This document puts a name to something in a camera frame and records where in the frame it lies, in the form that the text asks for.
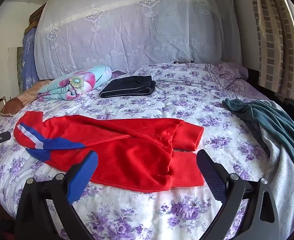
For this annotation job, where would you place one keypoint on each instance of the grey fleece garment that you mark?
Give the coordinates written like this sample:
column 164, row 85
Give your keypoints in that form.
column 286, row 180

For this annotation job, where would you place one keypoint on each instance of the white lace mosquito net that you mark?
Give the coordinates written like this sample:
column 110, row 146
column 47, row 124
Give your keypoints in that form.
column 137, row 30

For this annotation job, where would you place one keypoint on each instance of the purple floral bed sheet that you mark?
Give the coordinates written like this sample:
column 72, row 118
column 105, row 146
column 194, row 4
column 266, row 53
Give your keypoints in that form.
column 161, row 100

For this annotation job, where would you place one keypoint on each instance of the blue printed bag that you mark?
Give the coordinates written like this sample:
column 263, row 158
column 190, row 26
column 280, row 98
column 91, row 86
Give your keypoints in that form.
column 28, row 55

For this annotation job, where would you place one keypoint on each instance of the folded floral quilt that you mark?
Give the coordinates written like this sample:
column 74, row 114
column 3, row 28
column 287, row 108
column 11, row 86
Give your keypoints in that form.
column 79, row 82

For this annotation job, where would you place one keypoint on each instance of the checked beige curtain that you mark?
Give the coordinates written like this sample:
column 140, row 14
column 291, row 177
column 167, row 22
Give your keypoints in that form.
column 269, row 42

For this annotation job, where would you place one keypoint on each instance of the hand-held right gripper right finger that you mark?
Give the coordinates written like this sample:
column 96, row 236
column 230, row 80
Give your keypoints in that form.
column 211, row 177

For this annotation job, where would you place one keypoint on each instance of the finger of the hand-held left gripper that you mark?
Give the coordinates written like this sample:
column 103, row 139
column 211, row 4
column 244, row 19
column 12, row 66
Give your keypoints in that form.
column 4, row 136

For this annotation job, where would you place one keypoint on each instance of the teal green garment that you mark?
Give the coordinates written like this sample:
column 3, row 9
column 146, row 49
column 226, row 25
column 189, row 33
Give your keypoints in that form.
column 269, row 115

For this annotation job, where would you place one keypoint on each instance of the wooden cabinet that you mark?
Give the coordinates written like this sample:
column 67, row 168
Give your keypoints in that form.
column 36, row 15

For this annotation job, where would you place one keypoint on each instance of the brown pillow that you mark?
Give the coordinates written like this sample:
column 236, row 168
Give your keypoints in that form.
column 17, row 102

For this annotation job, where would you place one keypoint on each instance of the folded black pants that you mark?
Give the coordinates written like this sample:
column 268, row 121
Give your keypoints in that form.
column 129, row 86

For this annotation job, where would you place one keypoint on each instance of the red sweater blue white stripe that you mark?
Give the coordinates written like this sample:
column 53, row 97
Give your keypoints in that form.
column 127, row 155

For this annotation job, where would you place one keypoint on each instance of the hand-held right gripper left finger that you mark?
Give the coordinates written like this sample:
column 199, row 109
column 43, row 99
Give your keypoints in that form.
column 83, row 177

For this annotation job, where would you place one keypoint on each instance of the purple floral pillow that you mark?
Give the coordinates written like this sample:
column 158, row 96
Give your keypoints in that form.
column 226, row 73

